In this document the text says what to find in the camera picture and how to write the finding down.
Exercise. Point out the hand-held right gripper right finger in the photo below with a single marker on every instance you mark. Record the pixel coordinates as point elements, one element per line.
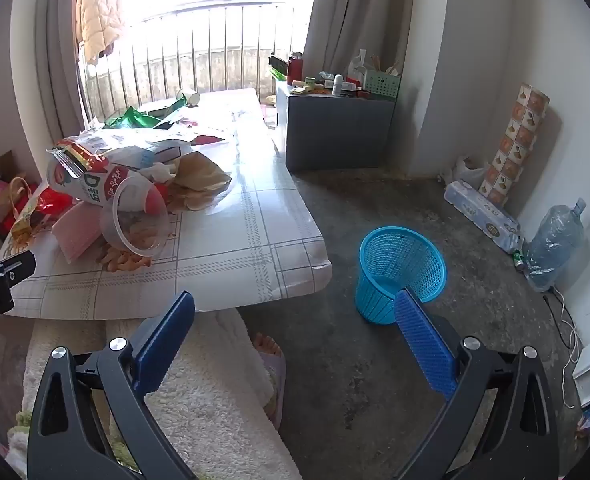
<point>425,345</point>

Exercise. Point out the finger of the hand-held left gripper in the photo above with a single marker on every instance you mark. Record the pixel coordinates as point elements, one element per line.
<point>15,266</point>

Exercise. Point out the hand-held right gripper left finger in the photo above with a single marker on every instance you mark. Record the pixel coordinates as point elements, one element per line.
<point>165,345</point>

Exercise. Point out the red and yellow snack bag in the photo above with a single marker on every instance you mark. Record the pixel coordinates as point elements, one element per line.
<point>25,230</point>

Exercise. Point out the pink packet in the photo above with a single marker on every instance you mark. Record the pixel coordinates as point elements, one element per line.
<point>77,237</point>

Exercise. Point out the blue plastic waste basket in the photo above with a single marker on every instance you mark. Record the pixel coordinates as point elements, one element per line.
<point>375,290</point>

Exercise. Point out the red shiny wrapper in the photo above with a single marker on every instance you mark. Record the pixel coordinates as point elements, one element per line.
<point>55,202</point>

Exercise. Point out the peanuts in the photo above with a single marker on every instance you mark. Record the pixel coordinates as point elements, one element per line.
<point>120,260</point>

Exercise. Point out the white bottle red label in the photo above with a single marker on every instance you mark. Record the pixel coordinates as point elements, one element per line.
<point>90,187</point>

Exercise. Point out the clear plastic cup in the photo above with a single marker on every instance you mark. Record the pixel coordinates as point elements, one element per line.
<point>137,227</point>

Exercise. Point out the red striped snack bag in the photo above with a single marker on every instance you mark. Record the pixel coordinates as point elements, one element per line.
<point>77,155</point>

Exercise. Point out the white printed plastic bag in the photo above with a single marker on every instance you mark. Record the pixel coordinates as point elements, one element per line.
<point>120,142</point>

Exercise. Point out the brown paper bag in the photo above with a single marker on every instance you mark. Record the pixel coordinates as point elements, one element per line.
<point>200,177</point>

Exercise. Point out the white tissue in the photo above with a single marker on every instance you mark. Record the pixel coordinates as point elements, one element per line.
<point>160,171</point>

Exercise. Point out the green snack bag blue label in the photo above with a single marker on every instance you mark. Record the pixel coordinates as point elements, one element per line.
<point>135,117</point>

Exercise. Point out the green striped snack bag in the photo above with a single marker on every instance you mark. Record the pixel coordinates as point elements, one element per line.
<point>177,105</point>

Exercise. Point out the wicker basket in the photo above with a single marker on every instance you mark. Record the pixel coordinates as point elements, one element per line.
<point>17,187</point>

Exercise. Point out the person's white fleece trousers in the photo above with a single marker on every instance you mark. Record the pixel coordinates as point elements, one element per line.
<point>215,410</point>

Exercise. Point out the person's bare foot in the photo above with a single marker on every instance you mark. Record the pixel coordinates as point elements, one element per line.
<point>266,345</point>

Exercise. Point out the pale purple slipper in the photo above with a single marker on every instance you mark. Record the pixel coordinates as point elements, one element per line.
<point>277,390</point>

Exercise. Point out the green drink can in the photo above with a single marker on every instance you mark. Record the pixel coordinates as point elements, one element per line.
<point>518,258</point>

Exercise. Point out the toilet paper pack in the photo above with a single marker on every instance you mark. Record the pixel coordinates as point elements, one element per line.
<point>480,212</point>

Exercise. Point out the large blue water jug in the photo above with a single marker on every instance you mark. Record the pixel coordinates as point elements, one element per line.
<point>555,245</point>

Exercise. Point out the table with floral tablecloth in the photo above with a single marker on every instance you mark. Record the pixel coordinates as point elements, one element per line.
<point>275,220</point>

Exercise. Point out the white crumpled plastic bag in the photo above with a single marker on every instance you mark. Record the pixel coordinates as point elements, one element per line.
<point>467,172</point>

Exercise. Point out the flat cardboard box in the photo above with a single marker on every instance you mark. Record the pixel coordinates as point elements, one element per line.
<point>155,107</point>

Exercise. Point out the patterned wallpaper roll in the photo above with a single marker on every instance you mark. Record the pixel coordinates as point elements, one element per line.
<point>515,145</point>

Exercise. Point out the grey curtain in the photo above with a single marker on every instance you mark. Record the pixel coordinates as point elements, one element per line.
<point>57,50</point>

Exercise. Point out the grey cabinet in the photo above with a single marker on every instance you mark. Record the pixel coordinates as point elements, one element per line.
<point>335,130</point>

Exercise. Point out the white paper cup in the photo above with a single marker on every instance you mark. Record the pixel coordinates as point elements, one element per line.
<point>189,96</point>

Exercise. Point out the green plastic storage basket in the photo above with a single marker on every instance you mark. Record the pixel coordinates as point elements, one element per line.
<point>381,85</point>

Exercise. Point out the cream puffer jacket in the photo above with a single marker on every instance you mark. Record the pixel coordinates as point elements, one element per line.
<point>97,15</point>

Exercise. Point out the white tube bottle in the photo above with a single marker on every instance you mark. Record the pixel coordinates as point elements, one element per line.
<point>338,86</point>

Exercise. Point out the metal window railing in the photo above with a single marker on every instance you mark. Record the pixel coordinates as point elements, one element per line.
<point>200,55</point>

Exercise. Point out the small jar green lid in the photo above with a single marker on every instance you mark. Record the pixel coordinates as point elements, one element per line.
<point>310,84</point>

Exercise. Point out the black and green box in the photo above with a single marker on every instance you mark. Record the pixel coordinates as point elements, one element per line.
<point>278,67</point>

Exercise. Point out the red thermos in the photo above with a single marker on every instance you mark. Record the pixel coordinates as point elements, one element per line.
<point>295,70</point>

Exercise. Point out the beige curtain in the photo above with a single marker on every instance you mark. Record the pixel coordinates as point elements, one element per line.
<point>355,10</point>

